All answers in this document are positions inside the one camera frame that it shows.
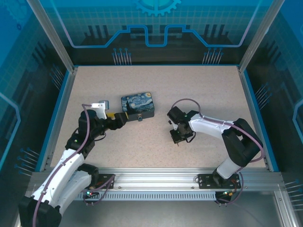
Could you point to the aluminium mounting rail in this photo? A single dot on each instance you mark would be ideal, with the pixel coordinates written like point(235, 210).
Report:
point(156, 177)

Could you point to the starry night painted tin box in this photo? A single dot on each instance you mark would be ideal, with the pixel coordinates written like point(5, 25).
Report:
point(137, 104)

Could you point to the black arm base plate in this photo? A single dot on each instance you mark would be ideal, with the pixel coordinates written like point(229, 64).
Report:
point(107, 180)
point(206, 180)

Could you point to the aluminium side frame rail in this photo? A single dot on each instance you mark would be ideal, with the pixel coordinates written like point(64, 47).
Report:
point(255, 118)
point(59, 118)

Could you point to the small led controller board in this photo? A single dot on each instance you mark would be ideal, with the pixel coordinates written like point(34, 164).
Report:
point(225, 194)
point(91, 194)

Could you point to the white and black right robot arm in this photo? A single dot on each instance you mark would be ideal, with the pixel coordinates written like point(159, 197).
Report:
point(241, 142)

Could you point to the aluminium frame post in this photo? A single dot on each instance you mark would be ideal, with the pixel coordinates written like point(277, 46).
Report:
point(52, 35)
point(260, 35)

